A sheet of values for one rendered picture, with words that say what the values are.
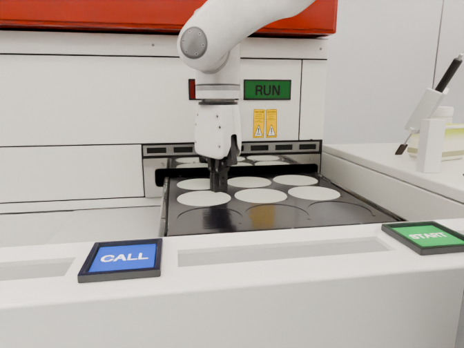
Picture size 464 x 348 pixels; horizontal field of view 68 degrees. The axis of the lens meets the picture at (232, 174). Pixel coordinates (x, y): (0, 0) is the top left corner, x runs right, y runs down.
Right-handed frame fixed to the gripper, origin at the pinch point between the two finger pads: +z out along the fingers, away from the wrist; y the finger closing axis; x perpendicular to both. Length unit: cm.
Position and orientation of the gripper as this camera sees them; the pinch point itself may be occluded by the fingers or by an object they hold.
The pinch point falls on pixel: (218, 181)
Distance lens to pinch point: 68.8
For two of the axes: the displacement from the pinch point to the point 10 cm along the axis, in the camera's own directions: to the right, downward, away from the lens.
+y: 6.0, 1.7, -7.8
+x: 8.0, -1.3, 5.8
